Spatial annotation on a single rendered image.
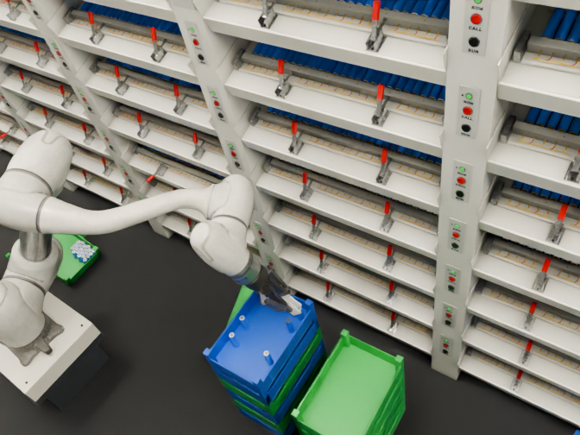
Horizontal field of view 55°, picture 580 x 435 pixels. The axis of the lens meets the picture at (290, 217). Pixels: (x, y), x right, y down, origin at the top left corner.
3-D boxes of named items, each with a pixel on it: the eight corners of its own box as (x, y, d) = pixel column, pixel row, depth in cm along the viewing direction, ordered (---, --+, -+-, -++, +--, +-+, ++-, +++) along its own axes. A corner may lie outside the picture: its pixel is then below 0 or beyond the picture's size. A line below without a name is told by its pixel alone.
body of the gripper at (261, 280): (241, 263, 158) (260, 279, 164) (237, 288, 153) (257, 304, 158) (261, 255, 155) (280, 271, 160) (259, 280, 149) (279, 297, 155)
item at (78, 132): (118, 162, 229) (97, 145, 217) (30, 124, 258) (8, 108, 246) (144, 122, 234) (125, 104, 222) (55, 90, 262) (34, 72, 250)
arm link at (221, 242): (248, 274, 144) (257, 233, 152) (208, 244, 135) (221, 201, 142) (217, 281, 150) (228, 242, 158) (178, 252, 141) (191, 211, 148)
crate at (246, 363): (262, 395, 159) (257, 384, 153) (209, 364, 168) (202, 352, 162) (317, 314, 173) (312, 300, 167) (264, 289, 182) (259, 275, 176)
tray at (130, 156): (250, 219, 196) (240, 208, 188) (134, 168, 225) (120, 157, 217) (278, 172, 201) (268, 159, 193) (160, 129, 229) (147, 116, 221)
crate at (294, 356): (268, 406, 165) (262, 395, 159) (217, 375, 174) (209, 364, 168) (319, 326, 179) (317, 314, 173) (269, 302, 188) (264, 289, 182)
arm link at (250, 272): (222, 280, 149) (236, 291, 153) (248, 271, 145) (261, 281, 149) (225, 253, 155) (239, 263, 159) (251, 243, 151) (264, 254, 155)
